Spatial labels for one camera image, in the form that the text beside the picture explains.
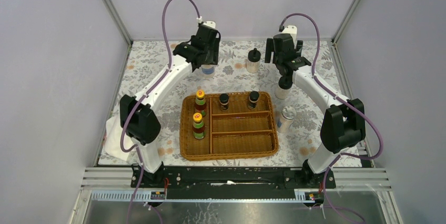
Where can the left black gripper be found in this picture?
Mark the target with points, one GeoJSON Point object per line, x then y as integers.
{"type": "Point", "coordinates": [211, 59]}

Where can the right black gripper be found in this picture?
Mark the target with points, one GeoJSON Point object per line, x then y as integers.
{"type": "Point", "coordinates": [270, 48]}

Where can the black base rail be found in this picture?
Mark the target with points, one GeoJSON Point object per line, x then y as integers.
{"type": "Point", "coordinates": [228, 183]}

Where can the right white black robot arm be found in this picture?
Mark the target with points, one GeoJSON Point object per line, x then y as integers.
{"type": "Point", "coordinates": [342, 126]}

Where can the black spout seed bottle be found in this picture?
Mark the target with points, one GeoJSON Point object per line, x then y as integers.
{"type": "Point", "coordinates": [253, 61]}

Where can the blue label shaker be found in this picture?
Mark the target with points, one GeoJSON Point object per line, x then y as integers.
{"type": "Point", "coordinates": [208, 70]}

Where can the wicker divided basket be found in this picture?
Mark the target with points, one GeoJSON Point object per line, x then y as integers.
{"type": "Point", "coordinates": [236, 133]}

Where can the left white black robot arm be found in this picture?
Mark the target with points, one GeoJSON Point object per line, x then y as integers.
{"type": "Point", "coordinates": [138, 113]}

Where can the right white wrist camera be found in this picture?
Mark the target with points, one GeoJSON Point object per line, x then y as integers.
{"type": "Point", "coordinates": [292, 31]}

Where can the small dark spice jar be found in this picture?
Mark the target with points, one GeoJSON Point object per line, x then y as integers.
{"type": "Point", "coordinates": [224, 101]}

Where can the white crumpled cloth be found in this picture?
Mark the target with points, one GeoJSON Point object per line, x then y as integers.
{"type": "Point", "coordinates": [111, 151]}

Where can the yellow cap sauce bottle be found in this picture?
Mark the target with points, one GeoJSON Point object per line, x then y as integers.
{"type": "Point", "coordinates": [200, 102]}
{"type": "Point", "coordinates": [198, 126]}

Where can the floral table mat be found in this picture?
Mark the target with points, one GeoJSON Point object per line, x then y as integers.
{"type": "Point", "coordinates": [302, 139]}

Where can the black cap white jar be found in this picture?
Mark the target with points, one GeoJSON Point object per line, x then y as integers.
{"type": "Point", "coordinates": [283, 88]}

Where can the black cap dark jar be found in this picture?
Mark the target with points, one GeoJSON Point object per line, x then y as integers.
{"type": "Point", "coordinates": [253, 99]}

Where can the silver lid shaker right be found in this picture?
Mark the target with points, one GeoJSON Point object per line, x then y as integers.
{"type": "Point", "coordinates": [285, 119]}

